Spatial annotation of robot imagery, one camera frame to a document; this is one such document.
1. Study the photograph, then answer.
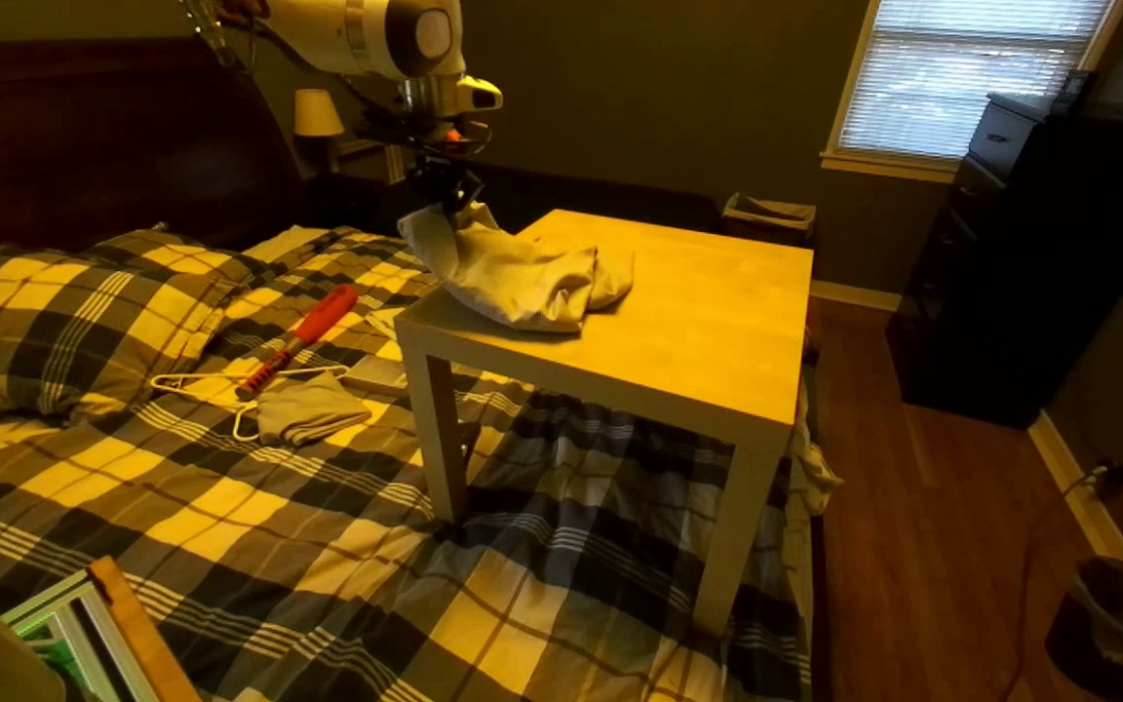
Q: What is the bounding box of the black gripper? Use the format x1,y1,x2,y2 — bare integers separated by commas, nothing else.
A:
419,116,492,234

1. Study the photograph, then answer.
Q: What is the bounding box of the light grey cloth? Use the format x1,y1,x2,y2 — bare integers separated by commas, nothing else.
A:
396,198,639,341

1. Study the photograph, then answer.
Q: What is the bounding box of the dark low couch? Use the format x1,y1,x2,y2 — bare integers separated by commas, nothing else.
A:
475,160,732,238

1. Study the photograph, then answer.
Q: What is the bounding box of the small white table lamp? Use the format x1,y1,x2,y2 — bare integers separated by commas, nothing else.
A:
289,87,350,178

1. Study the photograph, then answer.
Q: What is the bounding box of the grey face mask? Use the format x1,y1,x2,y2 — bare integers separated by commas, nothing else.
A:
228,365,378,451

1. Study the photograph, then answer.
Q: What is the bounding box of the light wooden square table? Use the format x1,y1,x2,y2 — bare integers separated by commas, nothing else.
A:
389,207,821,642

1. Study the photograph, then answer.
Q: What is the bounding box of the dark wooden headboard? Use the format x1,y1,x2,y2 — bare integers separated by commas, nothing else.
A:
0,35,320,254

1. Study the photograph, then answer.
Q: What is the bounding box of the plaid yellow black blanket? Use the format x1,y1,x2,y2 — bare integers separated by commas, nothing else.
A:
0,222,821,702

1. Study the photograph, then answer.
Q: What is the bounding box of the plaid pillow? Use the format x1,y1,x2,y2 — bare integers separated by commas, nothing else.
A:
0,222,262,420

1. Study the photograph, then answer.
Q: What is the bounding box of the black dresser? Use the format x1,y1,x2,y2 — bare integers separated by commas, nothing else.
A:
883,88,1123,434

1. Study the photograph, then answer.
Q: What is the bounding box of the black trash bin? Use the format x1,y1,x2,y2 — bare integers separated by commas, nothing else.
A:
1042,554,1123,702

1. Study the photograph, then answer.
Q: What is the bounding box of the red handled tool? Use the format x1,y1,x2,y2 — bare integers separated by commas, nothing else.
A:
235,281,367,407

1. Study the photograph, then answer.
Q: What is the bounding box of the bright window with white frame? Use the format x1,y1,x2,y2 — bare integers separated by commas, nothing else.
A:
821,0,1123,186

